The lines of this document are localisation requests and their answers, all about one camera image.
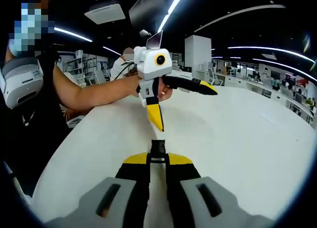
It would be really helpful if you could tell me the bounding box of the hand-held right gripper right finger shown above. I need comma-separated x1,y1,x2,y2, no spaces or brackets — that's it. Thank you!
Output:
165,152,274,228

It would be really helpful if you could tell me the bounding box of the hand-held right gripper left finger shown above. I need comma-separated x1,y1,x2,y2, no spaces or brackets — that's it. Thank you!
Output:
46,152,152,228

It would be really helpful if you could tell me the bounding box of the black plastic buckle socket part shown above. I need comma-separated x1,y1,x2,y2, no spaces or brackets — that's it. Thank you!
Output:
151,138,166,154

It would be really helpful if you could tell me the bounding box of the person's left hand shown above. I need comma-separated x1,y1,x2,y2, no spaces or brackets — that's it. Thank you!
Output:
128,77,174,103

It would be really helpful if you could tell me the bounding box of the silver laptop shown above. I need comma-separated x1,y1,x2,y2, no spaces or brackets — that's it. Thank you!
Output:
146,30,164,51

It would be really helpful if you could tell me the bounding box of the white office chair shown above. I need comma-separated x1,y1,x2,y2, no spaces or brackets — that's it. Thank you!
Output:
209,66,225,87

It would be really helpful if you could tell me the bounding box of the dark hanging panel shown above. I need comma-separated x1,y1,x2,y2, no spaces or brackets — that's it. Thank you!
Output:
128,0,165,29

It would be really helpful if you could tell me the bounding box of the long ceiling light strip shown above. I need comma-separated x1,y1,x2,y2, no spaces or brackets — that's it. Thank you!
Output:
157,0,188,34
227,46,316,63

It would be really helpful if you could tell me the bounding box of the white shelf rack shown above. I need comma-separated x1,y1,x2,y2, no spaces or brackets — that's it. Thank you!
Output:
59,49,111,87

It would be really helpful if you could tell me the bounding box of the white ceiling air conditioner unit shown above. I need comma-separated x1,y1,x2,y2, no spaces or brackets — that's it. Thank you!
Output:
84,0,126,25

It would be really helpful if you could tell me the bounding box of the row of white office desks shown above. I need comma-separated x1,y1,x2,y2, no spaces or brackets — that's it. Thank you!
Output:
212,64,316,125

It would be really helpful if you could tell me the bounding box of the person's torso in black shirt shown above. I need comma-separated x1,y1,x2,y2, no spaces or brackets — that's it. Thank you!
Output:
0,44,87,201

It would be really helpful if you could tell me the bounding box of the white chest-worn device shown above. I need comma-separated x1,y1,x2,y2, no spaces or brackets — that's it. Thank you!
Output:
0,56,45,110

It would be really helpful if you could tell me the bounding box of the black cable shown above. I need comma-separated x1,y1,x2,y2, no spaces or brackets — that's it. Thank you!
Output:
115,60,139,79

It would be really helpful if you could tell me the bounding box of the red wall sign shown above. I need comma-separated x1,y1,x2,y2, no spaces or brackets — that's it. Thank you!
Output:
296,76,311,87

